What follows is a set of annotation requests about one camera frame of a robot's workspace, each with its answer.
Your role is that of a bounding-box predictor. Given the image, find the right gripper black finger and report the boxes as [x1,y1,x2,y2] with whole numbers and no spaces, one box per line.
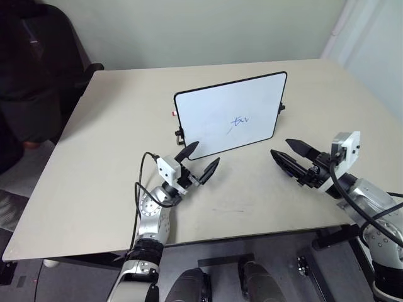
[285,138,319,161]
[270,149,309,182]

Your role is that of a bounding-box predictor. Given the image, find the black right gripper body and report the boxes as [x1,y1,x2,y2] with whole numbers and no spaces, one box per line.
[297,151,334,190]

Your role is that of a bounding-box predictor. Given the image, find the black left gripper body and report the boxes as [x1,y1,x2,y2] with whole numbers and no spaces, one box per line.
[175,163,203,190]

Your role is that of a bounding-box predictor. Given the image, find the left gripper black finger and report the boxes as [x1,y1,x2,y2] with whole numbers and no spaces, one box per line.
[196,157,221,186]
[174,141,200,165]

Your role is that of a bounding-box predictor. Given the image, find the black flat floor bar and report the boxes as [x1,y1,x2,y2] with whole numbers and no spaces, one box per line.
[197,252,255,267]

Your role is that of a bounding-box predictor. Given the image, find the dark rounded shape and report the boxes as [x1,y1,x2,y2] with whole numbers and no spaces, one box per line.
[237,260,286,302]
[164,267,211,302]

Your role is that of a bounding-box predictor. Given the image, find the black office chair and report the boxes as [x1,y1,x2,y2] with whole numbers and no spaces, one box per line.
[58,0,105,104]

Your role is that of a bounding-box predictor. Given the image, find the person in dark clothing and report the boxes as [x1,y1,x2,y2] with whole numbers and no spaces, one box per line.
[0,0,79,176]

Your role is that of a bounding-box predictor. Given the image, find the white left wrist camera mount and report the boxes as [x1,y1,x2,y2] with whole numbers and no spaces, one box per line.
[156,155,190,193]

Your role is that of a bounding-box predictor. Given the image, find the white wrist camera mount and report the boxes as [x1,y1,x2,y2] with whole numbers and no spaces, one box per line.
[317,130,361,193]
[156,155,190,193]

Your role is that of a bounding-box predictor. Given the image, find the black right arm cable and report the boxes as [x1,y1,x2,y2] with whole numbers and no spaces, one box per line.
[328,156,403,250]

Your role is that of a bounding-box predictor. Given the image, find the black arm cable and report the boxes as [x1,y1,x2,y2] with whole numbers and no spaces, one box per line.
[127,152,176,253]
[328,156,403,250]

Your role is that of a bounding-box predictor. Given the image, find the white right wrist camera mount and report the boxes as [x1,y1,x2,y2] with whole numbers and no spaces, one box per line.
[317,130,361,193]

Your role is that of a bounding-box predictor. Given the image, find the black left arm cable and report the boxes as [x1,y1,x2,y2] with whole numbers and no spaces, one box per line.
[127,152,176,253]

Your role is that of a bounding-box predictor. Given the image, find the whiteboard with black frame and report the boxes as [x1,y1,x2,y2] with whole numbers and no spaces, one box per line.
[173,71,288,161]

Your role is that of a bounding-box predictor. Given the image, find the black table frame bracket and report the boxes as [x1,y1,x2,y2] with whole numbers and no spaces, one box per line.
[312,223,360,250]

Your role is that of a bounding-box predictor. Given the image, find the black floor bracket with screws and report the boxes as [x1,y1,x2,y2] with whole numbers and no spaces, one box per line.
[297,255,312,278]

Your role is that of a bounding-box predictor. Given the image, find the white wall cable conduit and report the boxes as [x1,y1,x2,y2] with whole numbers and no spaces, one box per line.
[320,0,351,59]

